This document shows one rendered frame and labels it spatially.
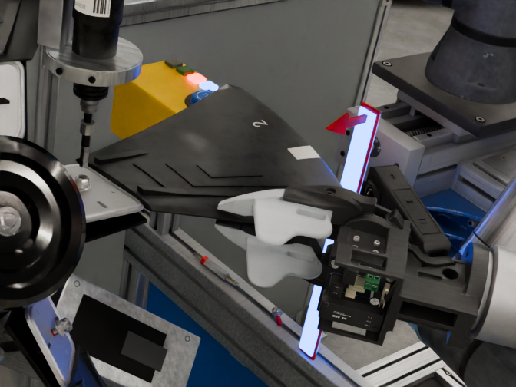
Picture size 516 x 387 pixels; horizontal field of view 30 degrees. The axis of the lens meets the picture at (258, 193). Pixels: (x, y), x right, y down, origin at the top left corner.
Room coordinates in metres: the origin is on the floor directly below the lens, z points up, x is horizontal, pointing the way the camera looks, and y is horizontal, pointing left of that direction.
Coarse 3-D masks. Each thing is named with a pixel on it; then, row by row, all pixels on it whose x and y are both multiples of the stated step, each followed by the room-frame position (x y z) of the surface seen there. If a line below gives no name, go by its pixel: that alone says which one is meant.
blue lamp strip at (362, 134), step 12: (360, 108) 0.90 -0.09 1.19; (372, 120) 0.88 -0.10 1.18; (360, 132) 0.89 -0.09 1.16; (360, 144) 0.89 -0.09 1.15; (348, 156) 0.90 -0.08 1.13; (360, 156) 0.89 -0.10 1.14; (348, 168) 0.89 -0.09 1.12; (360, 168) 0.88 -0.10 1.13; (348, 180) 0.89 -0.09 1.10; (312, 300) 0.90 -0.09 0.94; (312, 312) 0.89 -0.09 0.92; (312, 324) 0.89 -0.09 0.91; (312, 336) 0.89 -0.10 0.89; (312, 348) 0.89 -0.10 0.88
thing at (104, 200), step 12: (72, 168) 0.67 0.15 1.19; (84, 168) 0.68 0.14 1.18; (96, 180) 0.66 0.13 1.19; (108, 180) 0.66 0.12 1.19; (84, 192) 0.63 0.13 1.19; (96, 192) 0.64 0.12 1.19; (108, 192) 0.64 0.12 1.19; (120, 192) 0.65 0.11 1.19; (84, 204) 0.61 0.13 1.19; (96, 204) 0.61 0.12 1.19; (108, 204) 0.62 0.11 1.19; (120, 204) 0.62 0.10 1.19; (132, 204) 0.63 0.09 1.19; (96, 216) 0.59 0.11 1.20; (108, 216) 0.60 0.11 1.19
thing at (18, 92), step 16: (0, 64) 0.64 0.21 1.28; (16, 64) 0.64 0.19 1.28; (0, 80) 0.63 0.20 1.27; (16, 80) 0.63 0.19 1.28; (0, 96) 0.62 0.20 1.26; (16, 96) 0.62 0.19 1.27; (0, 112) 0.62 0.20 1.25; (16, 112) 0.62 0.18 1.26; (0, 128) 0.61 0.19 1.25; (16, 128) 0.61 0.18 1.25
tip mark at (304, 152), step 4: (288, 148) 0.80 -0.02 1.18; (292, 148) 0.80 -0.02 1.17; (296, 148) 0.81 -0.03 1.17; (300, 148) 0.81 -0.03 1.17; (304, 148) 0.81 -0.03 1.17; (308, 148) 0.82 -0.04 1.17; (312, 148) 0.82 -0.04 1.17; (292, 152) 0.80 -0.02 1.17; (296, 152) 0.80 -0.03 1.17; (300, 152) 0.80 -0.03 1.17; (304, 152) 0.81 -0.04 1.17; (308, 152) 0.81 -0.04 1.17; (312, 152) 0.81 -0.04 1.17; (296, 156) 0.79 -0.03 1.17; (300, 156) 0.80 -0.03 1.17; (304, 156) 0.80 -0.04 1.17; (308, 156) 0.80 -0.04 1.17; (312, 156) 0.81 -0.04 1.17; (316, 156) 0.81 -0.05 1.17
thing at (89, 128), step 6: (84, 114) 0.63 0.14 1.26; (90, 114) 0.63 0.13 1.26; (84, 120) 0.63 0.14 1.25; (90, 120) 0.63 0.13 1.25; (84, 126) 0.63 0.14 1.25; (90, 126) 0.63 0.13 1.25; (84, 132) 0.63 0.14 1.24; (90, 132) 0.63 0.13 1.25; (84, 138) 0.63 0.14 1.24; (90, 138) 0.64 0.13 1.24; (84, 144) 0.63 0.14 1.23; (84, 150) 0.63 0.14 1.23; (84, 156) 0.63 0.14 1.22; (84, 162) 0.63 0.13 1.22
